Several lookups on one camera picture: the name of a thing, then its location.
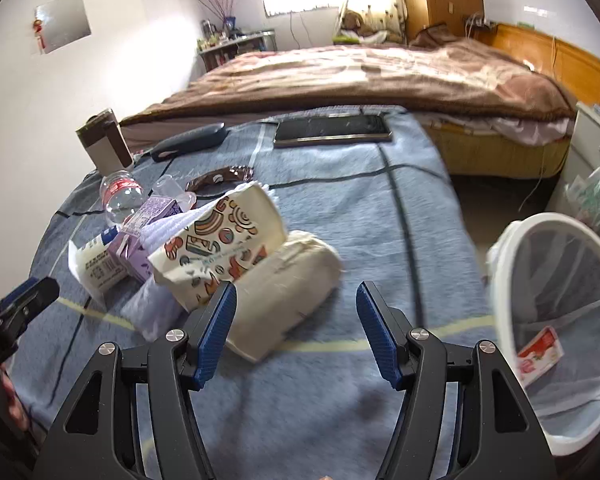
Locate dark glasses case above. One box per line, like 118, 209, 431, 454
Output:
150, 121, 227, 162

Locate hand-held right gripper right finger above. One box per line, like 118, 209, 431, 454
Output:
356, 280, 561, 480

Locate white mesh waste bin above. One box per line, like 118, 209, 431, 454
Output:
485, 212, 600, 457

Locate dried branches in vase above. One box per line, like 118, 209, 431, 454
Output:
196, 0, 241, 33

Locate brown plush toy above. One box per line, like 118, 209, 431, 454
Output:
332, 10, 391, 46

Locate clear plastic cup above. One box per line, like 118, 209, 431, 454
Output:
152, 175, 198, 211

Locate wall socket with cables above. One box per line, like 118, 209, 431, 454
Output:
462, 12, 496, 31

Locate wooden bed headboard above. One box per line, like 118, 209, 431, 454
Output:
472, 22, 600, 108

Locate red and white packet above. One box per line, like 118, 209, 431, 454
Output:
515, 326, 565, 388

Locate purple drink carton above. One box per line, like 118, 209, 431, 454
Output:
106, 195, 186, 283

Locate brown and grey travel mug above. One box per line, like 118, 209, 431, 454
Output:
76, 108, 135, 175

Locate yellow bed base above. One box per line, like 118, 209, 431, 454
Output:
420, 112, 573, 181

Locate brown snack wrapper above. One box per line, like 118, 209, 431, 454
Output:
185, 165, 256, 193

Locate white drink carton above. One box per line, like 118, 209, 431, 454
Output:
68, 225, 131, 293

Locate green plastic bag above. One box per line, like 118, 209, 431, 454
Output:
562, 160, 600, 251

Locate silver wall poster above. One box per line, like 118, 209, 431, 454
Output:
34, 0, 92, 55

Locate white nightstand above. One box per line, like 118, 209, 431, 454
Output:
545, 101, 600, 221

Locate bed with brown blanket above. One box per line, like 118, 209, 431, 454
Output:
120, 25, 578, 128

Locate clear red-label plastic bottle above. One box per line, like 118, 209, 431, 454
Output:
99, 170, 146, 226

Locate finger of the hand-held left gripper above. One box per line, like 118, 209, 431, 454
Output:
0, 276, 61, 333

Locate cluttered shelf desk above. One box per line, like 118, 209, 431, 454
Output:
196, 30, 278, 73

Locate blue grey blanket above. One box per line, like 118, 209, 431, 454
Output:
10, 105, 486, 480

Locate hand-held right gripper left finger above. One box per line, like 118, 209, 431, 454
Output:
32, 280, 238, 480

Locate cream paper bag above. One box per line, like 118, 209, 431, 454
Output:
225, 230, 345, 363

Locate colourful printed paper bag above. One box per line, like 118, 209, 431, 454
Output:
147, 182, 288, 311

